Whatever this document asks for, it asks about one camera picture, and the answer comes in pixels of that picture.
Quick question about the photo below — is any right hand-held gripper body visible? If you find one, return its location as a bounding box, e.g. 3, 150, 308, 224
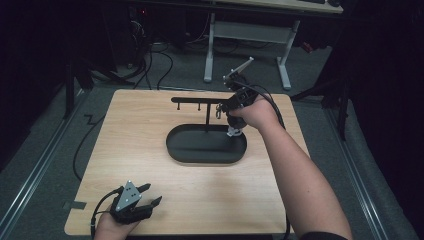
222, 56, 260, 112

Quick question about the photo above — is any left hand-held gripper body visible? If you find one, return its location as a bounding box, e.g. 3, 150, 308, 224
109, 180, 156, 225

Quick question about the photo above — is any white plush keychain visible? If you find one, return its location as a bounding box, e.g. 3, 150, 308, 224
227, 126, 244, 138

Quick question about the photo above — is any black key holder stand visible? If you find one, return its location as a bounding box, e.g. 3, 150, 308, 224
165, 96, 248, 165

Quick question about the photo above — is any person's right hand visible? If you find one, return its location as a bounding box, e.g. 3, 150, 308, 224
229, 94, 283, 133

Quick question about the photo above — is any person's left hand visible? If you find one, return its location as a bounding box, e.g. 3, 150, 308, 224
93, 210, 142, 240

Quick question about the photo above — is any grey tape patch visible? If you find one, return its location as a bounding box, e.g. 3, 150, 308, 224
62, 200, 88, 211

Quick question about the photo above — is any dark metal stand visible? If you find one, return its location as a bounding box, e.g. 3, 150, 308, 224
289, 78, 352, 142
62, 58, 136, 119

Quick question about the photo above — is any black computer tower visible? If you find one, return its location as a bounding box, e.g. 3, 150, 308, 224
127, 5, 149, 69

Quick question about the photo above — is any black sleeve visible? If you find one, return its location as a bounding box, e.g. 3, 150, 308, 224
298, 231, 350, 240

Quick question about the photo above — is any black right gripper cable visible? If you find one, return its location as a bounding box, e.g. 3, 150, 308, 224
232, 79, 292, 240

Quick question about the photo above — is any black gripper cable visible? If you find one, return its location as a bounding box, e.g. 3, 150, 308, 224
90, 186, 125, 240
232, 79, 292, 240

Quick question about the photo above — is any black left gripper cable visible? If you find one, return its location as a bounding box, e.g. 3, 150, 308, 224
90, 186, 125, 240

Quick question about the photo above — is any white frame desk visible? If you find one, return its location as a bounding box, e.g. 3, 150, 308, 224
126, 0, 344, 91

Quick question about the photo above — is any black floor cable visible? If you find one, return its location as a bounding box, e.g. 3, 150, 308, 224
72, 114, 107, 182

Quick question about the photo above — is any bundle of floor cables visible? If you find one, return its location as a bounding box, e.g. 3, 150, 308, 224
131, 41, 175, 91

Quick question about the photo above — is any metal floor rail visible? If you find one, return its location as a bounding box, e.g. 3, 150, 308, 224
0, 89, 89, 231
324, 106, 413, 240

